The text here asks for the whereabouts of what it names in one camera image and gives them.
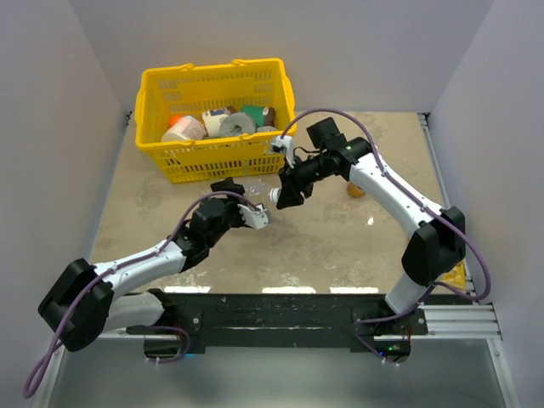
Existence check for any white labelled carton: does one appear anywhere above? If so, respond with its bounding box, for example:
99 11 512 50
201 106 237 138

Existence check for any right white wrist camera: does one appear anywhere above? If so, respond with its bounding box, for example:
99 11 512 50
270 135 295 168

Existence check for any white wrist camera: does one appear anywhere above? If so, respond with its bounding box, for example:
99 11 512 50
270 135 295 168
238 204 272 230

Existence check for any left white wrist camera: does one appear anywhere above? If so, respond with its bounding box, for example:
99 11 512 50
238 204 272 230

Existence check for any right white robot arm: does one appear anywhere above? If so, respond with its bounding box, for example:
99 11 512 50
271 117 466 334

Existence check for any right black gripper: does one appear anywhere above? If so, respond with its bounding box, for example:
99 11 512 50
276 152 332 210

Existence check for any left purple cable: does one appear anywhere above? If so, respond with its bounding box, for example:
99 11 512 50
21 190 264 400

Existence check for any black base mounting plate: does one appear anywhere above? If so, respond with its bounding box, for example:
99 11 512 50
128 293 428 363

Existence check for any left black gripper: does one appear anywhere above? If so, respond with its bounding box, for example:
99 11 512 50
207 177 252 248

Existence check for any green packet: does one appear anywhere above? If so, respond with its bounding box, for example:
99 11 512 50
241 105 269 128

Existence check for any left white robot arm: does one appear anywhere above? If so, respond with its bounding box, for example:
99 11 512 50
38 178 269 351

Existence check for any orange drink bottle blue label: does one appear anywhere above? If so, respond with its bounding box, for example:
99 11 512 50
347 182 366 198

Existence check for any clear plastic bottle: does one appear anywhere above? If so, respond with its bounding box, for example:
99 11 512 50
242 178 276 207

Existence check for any grey tape roll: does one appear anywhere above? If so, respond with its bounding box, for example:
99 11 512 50
218 112 257 137

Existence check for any white bottle orange cap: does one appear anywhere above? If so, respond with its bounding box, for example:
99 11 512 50
161 115 207 143

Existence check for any yellow plastic shopping basket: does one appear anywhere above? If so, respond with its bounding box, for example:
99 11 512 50
134 58 297 184

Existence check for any large white bottle cap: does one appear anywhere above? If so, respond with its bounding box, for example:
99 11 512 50
269 188 281 204

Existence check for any brown packet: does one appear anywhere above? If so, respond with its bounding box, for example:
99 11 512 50
262 106 275 128

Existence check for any yellow snack bag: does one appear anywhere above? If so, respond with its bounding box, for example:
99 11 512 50
439 262 466 291

